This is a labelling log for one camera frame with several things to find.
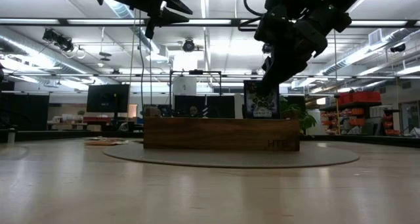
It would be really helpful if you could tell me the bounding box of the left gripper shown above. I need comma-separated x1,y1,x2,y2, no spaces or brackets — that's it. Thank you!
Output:
126,0,194,40

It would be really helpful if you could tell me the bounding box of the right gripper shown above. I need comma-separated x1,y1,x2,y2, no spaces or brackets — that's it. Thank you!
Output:
254,4,329,97

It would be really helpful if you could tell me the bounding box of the blue tea bag packet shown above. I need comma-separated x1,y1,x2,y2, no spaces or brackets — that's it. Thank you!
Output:
243,79,281,120

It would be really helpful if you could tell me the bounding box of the orange mango tea bag packet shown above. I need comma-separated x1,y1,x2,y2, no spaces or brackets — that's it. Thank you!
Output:
84,139,119,147

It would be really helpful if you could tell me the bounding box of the wooden tea organizer box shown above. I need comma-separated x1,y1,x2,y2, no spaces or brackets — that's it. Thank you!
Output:
143,116,301,152

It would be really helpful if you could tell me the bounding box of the green plant in white pot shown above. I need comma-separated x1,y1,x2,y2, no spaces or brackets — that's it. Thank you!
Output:
279,95,318,135

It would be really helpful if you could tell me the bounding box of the black partition panel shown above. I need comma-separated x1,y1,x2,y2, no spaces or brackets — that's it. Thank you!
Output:
173,95,236,119

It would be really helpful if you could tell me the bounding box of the shelf with red bins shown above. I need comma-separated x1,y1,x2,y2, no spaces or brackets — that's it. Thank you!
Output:
320,91,402,137

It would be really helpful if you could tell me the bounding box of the round grey placemat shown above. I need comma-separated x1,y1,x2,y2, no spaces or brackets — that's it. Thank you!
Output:
102,141,360,169

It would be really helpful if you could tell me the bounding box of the black computer monitor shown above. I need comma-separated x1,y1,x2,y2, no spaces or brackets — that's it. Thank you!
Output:
86,83,131,114

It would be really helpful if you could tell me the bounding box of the black overhead frame bar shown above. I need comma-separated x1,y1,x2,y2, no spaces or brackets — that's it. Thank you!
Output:
0,17,420,28

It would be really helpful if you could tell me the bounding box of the black ceiling-mounted camera cluster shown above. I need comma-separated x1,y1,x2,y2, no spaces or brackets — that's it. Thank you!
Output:
41,28,75,53

